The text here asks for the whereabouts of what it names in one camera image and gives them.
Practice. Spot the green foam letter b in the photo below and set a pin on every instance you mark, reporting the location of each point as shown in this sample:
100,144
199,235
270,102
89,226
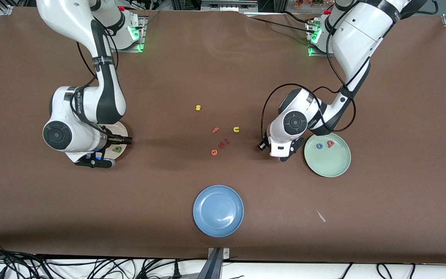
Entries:
117,149

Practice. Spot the pink foam letter g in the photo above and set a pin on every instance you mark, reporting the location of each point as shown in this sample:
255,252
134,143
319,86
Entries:
330,143

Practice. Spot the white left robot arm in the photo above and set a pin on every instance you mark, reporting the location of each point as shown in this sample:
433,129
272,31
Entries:
356,35

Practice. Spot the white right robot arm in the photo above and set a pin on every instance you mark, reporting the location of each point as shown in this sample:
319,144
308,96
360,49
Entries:
79,120

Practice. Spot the beige brown plate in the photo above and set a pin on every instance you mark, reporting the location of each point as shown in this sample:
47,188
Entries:
122,130

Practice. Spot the red foam letter w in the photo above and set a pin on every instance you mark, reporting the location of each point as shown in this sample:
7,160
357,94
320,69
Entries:
221,145

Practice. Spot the light green plate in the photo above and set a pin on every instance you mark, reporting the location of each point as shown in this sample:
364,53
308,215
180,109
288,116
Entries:
331,162

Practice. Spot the blue plate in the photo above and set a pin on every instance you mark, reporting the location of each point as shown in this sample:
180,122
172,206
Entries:
218,211

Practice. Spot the brown table cover sheet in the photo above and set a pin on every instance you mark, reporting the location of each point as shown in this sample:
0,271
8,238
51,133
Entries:
52,213

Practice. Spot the small white paper scrap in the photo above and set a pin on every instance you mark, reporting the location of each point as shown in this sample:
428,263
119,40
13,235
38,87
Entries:
321,216

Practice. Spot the black power plug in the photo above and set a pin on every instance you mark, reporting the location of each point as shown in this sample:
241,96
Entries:
176,271

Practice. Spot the orange dried flowers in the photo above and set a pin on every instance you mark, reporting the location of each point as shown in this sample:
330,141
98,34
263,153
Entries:
308,3

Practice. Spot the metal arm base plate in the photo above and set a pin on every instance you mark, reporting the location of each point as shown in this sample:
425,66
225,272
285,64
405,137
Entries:
312,52
142,43

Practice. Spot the aluminium post with bracket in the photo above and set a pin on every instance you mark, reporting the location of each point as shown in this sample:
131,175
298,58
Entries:
215,267

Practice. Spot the aluminium frame rail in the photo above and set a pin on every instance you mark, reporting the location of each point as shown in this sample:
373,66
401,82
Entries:
228,4

